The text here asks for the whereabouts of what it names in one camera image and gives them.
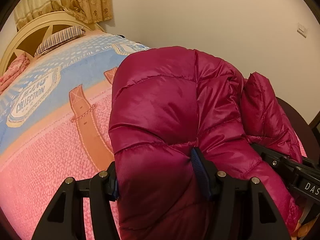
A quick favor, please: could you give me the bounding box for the striped pillow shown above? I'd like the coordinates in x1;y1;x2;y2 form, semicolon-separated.
34;26;87;57

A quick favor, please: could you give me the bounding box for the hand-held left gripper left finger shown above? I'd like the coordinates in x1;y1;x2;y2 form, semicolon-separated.
32;161;119;240

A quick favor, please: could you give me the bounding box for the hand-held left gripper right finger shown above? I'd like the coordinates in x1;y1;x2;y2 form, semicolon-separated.
190;147;292;240

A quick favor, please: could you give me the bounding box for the cream wooden bed headboard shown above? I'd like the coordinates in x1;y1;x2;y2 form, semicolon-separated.
0;11;105;74

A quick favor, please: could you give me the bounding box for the pink and blue printed blanket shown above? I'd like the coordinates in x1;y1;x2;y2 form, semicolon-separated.
0;31;308;240

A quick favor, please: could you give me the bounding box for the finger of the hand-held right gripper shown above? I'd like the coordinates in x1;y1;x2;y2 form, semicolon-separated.
251;144;300;173

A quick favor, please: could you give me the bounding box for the magenta puffer jacket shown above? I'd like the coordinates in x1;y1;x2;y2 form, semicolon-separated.
109;46;309;240

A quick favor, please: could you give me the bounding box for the white wall switch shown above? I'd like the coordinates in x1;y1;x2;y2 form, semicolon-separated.
297;22;308;37

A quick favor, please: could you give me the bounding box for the dark wooden furniture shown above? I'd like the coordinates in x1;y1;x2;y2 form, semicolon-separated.
275;97;320;160

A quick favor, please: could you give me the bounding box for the pink folded quilt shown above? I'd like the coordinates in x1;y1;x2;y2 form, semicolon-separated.
0;54;30;93

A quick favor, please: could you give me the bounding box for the beige floral curtain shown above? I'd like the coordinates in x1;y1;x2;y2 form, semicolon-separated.
14;0;113;30

